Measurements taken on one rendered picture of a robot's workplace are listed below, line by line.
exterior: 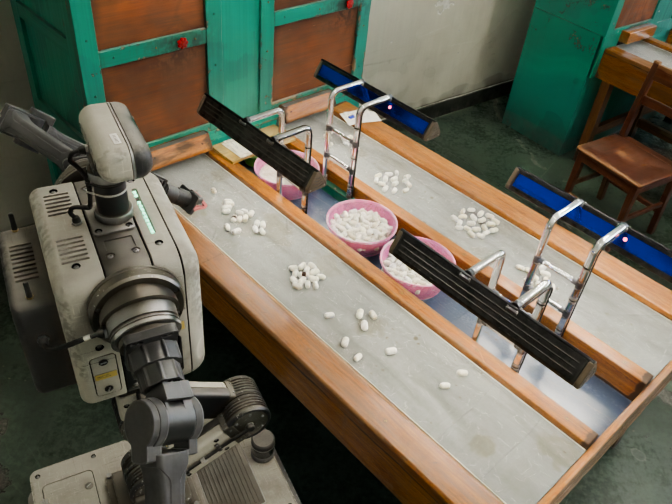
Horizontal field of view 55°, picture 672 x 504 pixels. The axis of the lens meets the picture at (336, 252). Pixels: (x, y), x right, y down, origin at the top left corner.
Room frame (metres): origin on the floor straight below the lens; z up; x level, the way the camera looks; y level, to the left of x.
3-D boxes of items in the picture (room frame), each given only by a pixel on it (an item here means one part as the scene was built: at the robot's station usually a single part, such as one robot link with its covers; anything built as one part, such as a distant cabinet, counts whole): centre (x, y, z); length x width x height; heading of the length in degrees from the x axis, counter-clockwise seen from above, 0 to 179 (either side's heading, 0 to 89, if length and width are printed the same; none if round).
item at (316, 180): (1.91, 0.31, 1.08); 0.62 x 0.08 x 0.07; 47
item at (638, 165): (3.19, -1.56, 0.45); 0.44 x 0.43 x 0.91; 36
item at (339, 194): (2.25, -0.03, 0.90); 0.20 x 0.19 x 0.45; 47
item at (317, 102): (2.66, 0.20, 0.83); 0.30 x 0.06 x 0.07; 137
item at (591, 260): (1.59, -0.73, 0.90); 0.20 x 0.19 x 0.45; 47
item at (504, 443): (1.57, 0.03, 0.73); 1.81 x 0.30 x 0.02; 47
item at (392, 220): (1.93, -0.08, 0.72); 0.27 x 0.27 x 0.10
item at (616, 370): (1.93, -0.31, 0.71); 1.81 x 0.05 x 0.11; 47
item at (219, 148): (2.38, 0.40, 0.77); 0.33 x 0.15 x 0.01; 137
